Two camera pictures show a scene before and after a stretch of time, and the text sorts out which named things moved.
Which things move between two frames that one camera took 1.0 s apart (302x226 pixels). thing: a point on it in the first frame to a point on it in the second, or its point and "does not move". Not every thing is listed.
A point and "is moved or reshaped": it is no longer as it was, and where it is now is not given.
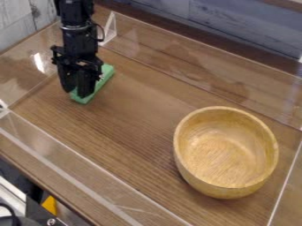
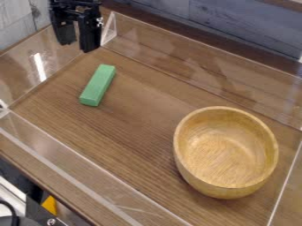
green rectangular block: x=107 y=71 is moved or reshaped
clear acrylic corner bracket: x=110 y=28 does not move
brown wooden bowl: x=226 y=151 does not move
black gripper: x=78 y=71 to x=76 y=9
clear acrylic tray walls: x=189 y=135 does not move
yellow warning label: x=50 y=205 does not move
